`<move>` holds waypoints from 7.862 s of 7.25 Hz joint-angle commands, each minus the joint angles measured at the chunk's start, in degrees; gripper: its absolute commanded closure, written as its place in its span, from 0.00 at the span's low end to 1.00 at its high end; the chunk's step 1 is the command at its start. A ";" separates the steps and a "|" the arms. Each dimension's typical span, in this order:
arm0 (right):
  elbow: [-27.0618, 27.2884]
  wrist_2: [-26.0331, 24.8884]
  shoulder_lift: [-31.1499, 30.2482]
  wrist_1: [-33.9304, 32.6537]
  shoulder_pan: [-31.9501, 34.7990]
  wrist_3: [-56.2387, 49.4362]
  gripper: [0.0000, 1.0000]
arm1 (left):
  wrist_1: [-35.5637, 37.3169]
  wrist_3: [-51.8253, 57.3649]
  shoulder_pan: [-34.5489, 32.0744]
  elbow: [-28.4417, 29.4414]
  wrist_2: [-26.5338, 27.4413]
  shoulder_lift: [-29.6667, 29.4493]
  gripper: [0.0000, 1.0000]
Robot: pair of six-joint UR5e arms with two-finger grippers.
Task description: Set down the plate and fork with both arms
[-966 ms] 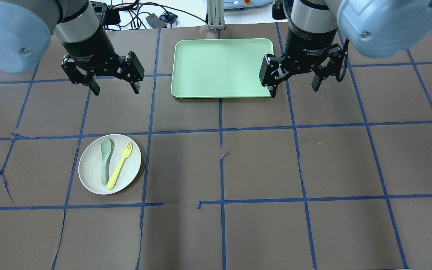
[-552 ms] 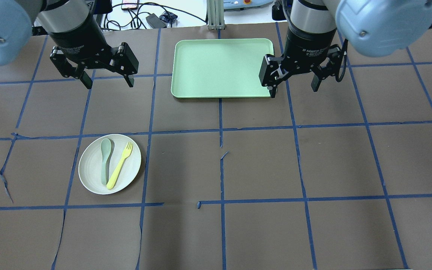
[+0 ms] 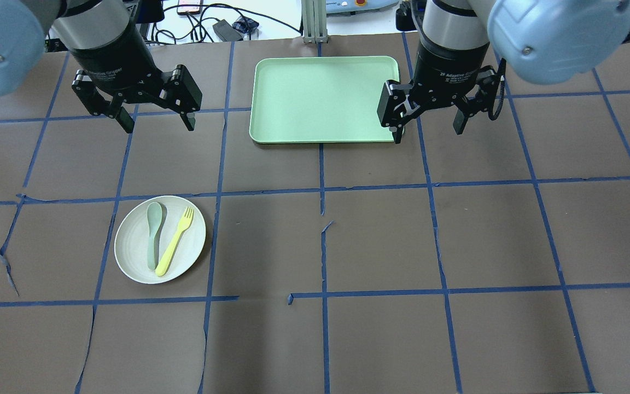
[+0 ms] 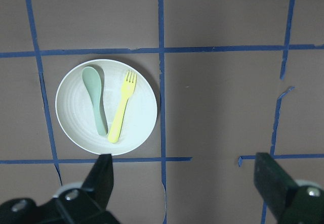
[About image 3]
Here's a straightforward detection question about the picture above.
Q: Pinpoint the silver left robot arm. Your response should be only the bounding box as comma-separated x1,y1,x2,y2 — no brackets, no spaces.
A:
0,1,202,133

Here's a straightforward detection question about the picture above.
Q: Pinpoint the aluminium frame post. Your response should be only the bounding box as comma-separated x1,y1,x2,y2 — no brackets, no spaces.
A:
300,0,329,43

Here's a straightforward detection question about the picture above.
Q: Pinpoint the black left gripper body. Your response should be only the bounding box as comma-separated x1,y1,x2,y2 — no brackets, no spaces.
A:
55,1,162,104

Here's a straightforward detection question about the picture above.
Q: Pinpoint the black power adapter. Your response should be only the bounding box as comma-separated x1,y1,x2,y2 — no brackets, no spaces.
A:
212,19,243,42

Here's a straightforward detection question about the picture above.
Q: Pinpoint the pale green plastic spoon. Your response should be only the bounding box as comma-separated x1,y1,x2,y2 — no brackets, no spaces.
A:
147,201,165,271

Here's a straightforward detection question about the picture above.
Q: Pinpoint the yellow plastic fork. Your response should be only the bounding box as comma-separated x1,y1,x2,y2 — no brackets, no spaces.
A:
155,206,194,277

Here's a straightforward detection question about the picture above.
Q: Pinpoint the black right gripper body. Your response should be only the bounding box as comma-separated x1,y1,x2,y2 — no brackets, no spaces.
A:
402,0,493,110

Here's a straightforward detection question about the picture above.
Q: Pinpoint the white round plate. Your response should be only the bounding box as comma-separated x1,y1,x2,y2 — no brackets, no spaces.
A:
113,195,207,285

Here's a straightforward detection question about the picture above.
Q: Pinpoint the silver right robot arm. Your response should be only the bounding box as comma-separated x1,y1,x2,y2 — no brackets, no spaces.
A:
377,1,630,144

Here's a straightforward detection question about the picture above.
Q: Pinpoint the grey teach pendant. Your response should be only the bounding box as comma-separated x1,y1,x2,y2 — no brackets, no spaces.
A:
325,0,400,16

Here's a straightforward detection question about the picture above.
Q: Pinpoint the light green tray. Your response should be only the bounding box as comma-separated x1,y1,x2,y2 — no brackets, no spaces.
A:
248,56,400,144

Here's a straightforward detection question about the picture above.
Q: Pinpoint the black smartphone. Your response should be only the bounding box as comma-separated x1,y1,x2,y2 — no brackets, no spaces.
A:
176,0,205,16

